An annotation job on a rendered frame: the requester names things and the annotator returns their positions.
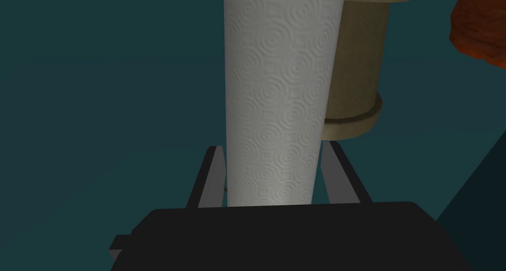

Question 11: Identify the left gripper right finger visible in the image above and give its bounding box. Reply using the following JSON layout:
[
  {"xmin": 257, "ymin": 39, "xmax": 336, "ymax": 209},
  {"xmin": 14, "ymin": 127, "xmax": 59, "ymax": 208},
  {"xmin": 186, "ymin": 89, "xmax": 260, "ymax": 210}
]
[{"xmin": 320, "ymin": 140, "xmax": 373, "ymax": 205}]

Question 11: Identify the white paper towel roll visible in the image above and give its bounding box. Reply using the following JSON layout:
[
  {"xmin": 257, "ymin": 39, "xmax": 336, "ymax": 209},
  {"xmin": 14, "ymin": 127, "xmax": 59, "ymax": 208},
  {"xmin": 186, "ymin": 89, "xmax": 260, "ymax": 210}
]
[{"xmin": 223, "ymin": 0, "xmax": 345, "ymax": 207}]

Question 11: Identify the orange-red lumpy object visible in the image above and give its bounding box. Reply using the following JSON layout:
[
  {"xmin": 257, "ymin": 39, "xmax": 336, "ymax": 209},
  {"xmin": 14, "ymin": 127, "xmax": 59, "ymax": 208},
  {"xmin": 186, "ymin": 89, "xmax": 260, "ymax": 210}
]
[{"xmin": 449, "ymin": 0, "xmax": 506, "ymax": 70}]

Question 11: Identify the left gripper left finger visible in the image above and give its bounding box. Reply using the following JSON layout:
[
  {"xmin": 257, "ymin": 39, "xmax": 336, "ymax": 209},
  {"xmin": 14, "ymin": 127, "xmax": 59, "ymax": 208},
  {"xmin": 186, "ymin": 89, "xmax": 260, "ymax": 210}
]
[{"xmin": 185, "ymin": 145, "xmax": 228, "ymax": 209}]

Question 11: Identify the tan cylindrical canister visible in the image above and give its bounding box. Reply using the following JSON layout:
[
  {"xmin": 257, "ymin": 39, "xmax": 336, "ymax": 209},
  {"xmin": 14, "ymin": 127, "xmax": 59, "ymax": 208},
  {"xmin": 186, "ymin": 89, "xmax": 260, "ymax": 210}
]
[{"xmin": 319, "ymin": 0, "xmax": 416, "ymax": 141}]

